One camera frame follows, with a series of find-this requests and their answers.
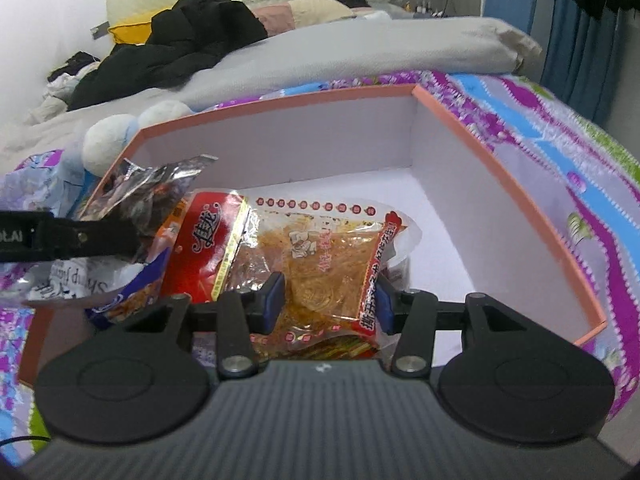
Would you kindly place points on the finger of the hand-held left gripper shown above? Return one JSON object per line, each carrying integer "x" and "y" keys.
{"x": 100, "y": 240}

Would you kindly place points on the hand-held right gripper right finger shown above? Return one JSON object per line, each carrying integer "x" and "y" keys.
{"x": 384, "y": 306}

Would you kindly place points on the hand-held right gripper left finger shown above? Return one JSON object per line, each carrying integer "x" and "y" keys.
{"x": 274, "y": 301}

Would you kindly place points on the white shrimp snack packet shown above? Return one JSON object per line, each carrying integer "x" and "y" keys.
{"x": 70, "y": 280}

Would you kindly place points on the clear red-label noodle snack packet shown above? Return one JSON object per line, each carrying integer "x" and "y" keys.
{"x": 320, "y": 260}

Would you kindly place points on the blue snack packet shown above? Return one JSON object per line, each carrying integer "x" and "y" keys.
{"x": 130, "y": 295}

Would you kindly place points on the clear silver snack packet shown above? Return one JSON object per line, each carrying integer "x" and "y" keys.
{"x": 150, "y": 185}

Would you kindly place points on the red yellow snack packet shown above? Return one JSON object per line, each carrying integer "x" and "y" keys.
{"x": 205, "y": 245}

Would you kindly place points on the pink cardboard box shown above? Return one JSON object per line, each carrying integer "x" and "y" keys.
{"x": 500, "y": 185}

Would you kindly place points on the pale blue plastic bag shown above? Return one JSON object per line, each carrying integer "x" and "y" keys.
{"x": 35, "y": 180}

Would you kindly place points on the white plush toy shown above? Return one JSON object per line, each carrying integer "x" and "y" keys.
{"x": 107, "y": 135}

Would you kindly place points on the pile of clothes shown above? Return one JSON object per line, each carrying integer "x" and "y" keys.
{"x": 65, "y": 80}

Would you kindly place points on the yellow pillow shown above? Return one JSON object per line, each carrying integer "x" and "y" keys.
{"x": 130, "y": 32}

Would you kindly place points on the black jacket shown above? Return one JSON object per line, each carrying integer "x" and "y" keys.
{"x": 190, "y": 40}

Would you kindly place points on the floral bedsheet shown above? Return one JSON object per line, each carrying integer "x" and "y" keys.
{"x": 575, "y": 160}

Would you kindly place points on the grey duvet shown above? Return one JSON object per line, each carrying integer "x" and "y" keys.
{"x": 350, "y": 55}

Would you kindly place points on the pink pillow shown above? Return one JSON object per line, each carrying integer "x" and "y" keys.
{"x": 272, "y": 19}

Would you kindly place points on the beige pillow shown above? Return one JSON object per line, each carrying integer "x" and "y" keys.
{"x": 315, "y": 10}

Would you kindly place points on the cluster of small bottles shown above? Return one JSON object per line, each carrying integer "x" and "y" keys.
{"x": 424, "y": 8}

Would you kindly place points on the blue curtain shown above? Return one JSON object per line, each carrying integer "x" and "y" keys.
{"x": 585, "y": 60}

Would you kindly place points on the blue folded mat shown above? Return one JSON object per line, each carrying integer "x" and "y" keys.
{"x": 510, "y": 0}

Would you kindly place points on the grey wall switch plate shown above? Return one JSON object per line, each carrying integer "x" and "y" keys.
{"x": 100, "y": 29}

